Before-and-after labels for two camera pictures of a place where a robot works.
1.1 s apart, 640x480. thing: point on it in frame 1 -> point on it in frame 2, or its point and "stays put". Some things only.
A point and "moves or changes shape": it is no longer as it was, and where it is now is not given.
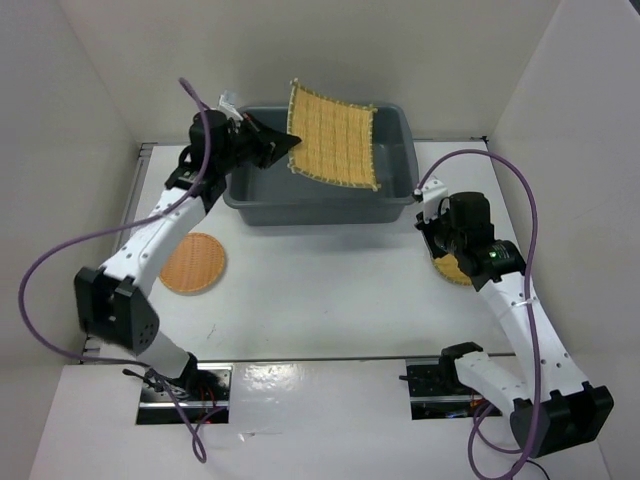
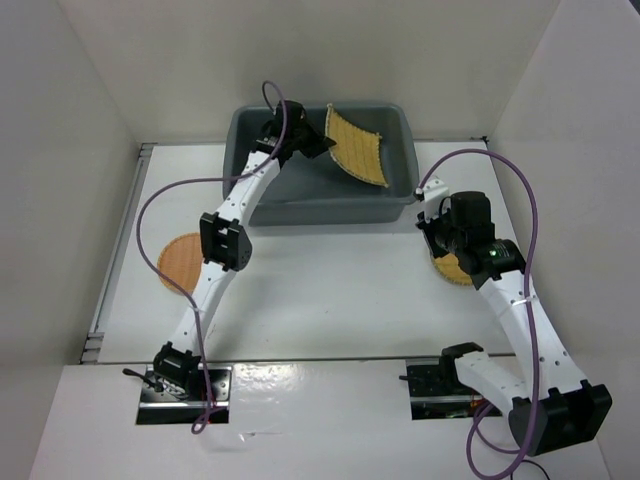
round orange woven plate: x=194 y=264 stays put
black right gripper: x=444 y=212 stays put
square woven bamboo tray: x=337 y=138 moves or changes shape
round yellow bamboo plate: x=448 y=266 stays put
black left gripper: x=272 y=144 -> x=320 y=142
